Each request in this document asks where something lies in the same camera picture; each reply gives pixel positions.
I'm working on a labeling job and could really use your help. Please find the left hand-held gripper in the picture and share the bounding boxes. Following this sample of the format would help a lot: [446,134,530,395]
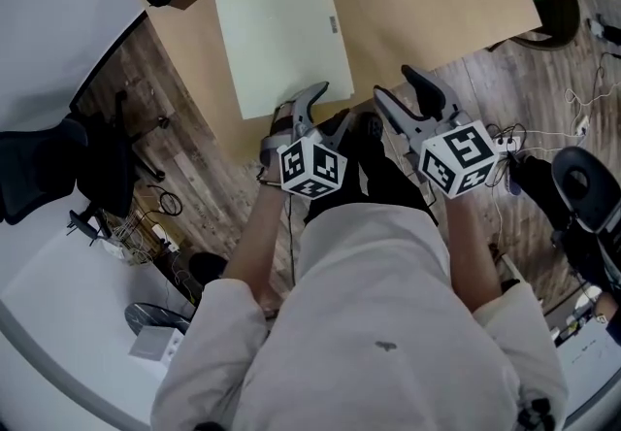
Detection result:
[260,82,353,201]

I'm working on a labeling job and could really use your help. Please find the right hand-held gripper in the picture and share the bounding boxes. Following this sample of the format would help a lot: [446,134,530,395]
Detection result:
[373,64,501,200]

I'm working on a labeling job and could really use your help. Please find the pale green box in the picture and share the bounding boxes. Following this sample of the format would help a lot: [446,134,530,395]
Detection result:
[212,0,356,120]

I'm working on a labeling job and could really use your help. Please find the person's right forearm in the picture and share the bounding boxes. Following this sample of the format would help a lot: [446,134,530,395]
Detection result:
[436,190,504,315]

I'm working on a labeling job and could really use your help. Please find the person's left forearm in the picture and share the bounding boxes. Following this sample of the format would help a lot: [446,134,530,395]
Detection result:
[222,182,293,318]

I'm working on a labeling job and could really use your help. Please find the person's left hand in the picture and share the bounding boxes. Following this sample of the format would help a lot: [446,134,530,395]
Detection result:
[269,101,296,149]

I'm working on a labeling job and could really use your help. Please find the person's left leg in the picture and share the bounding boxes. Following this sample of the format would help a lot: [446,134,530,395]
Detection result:
[304,111,370,225]

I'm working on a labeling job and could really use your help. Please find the person's leg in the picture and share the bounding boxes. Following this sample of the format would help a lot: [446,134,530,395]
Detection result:
[304,111,370,225]
[356,111,438,226]
[507,154,557,197]

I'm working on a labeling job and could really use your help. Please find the person's right leg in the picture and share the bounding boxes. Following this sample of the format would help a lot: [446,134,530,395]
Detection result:
[356,111,438,226]

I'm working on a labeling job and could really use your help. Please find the white power strip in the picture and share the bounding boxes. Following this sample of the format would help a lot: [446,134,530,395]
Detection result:
[489,135,523,154]
[149,223,172,250]

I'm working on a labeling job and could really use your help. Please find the black round stool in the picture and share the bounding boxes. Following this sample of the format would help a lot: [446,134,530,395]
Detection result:
[187,251,229,282]

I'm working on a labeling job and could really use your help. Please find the black chair with grey headrest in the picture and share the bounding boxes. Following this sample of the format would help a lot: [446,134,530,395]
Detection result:
[551,146,618,234]

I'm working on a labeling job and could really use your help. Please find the person's white shirt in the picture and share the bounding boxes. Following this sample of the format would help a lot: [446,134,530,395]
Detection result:
[149,203,570,431]

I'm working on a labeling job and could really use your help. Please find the black router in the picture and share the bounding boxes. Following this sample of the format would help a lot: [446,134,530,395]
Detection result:
[66,209,115,247]

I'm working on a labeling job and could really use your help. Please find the black marble round table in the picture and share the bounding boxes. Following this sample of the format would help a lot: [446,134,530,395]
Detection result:
[124,302,193,338]

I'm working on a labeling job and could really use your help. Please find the black mesh office chair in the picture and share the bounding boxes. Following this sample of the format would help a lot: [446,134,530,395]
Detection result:
[0,91,166,226]

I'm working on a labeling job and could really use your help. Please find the white box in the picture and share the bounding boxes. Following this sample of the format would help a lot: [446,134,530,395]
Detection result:
[128,325,188,365]

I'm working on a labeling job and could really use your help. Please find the tangle of cables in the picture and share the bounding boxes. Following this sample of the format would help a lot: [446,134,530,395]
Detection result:
[104,211,185,266]

